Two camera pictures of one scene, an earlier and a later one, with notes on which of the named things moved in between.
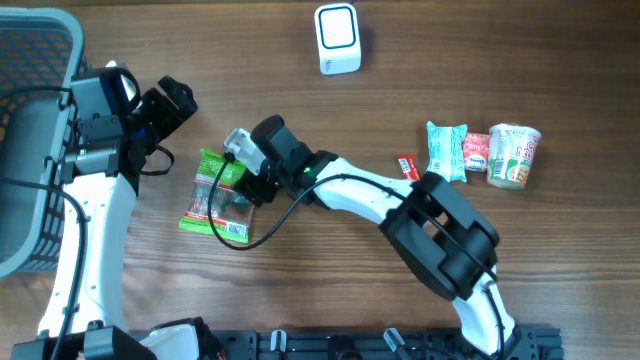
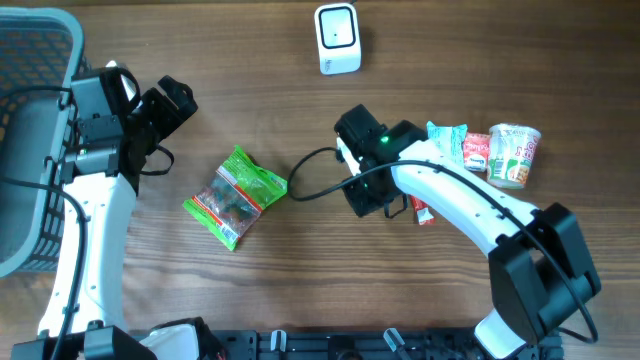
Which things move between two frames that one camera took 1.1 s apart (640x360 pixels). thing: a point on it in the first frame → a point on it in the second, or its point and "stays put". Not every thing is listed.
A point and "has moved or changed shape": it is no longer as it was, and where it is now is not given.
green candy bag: (231, 211) has moved or changed shape
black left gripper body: (157, 117) stays put
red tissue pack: (476, 151) stays put
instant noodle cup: (511, 150) stays put
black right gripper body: (261, 184) → (365, 193)
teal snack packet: (446, 151) stays put
